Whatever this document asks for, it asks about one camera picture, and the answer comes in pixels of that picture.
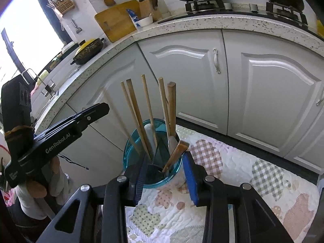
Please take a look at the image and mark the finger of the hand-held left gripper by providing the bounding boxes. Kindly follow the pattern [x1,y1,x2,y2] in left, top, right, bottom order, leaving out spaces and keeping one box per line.
[34,103,110,145]

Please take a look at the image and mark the person's left hand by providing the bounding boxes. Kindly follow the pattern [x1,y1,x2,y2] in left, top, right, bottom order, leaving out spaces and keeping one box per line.
[27,156,70,204]

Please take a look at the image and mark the hanging metal peeler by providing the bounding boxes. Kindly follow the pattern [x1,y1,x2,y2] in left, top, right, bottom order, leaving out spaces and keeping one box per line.
[71,19,83,34]

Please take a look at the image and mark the white floral utensil holder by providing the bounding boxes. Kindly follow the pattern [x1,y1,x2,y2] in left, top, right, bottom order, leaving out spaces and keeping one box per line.
[123,118,188,189]

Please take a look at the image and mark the wooden knife block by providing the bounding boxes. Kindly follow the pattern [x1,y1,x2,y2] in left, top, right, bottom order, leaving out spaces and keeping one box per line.
[139,0,162,22]

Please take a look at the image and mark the white plastic spoon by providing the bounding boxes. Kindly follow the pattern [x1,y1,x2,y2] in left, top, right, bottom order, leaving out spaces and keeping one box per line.
[144,123,158,157]

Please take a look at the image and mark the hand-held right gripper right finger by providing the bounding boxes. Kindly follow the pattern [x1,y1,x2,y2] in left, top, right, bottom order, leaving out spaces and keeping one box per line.
[183,152,294,243]

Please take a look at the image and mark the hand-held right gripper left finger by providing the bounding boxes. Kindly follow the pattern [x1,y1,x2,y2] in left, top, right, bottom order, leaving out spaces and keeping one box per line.
[38,154,148,243]

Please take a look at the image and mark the metal sink faucet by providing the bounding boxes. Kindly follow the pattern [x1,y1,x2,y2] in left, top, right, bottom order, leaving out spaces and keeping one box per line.
[21,68,56,98]

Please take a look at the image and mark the gold handled utensil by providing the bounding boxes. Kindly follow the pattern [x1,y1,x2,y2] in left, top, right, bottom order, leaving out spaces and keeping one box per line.
[162,140,190,174]

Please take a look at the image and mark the black gas stove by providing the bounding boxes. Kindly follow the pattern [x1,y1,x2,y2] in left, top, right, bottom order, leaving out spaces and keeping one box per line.
[157,0,309,27]

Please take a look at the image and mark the black pot with yellow lid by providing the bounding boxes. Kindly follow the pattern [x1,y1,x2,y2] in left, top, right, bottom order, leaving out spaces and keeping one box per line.
[70,37,105,65]

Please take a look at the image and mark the black lanyard cord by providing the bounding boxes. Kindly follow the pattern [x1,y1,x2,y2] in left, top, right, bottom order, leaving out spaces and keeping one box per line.
[59,153,90,170]

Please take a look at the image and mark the wooden wall chopstick rack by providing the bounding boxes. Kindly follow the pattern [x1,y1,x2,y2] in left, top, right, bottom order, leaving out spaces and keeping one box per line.
[44,0,75,16]

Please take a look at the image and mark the wooden cutting board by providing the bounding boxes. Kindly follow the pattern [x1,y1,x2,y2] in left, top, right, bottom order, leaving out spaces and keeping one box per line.
[94,0,141,43]

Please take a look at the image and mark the metal cabinet handle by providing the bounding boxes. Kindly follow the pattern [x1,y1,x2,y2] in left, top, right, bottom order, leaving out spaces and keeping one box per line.
[316,87,324,107]
[213,48,221,74]

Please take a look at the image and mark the white bowl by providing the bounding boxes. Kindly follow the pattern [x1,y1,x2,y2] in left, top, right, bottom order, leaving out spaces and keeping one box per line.
[138,15,154,27]

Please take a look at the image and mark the blue and white carton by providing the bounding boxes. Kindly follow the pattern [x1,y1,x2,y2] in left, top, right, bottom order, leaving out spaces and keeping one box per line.
[126,8,141,29]

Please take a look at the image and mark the bright window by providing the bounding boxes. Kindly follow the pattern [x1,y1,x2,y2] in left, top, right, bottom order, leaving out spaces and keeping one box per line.
[0,0,65,89]

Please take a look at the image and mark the quilted patchwork mat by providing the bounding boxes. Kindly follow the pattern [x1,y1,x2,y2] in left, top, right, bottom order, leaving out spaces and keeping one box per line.
[125,124,321,243]

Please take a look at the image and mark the speckled stone countertop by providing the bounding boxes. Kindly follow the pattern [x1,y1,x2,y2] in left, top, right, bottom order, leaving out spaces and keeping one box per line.
[32,14,324,129]

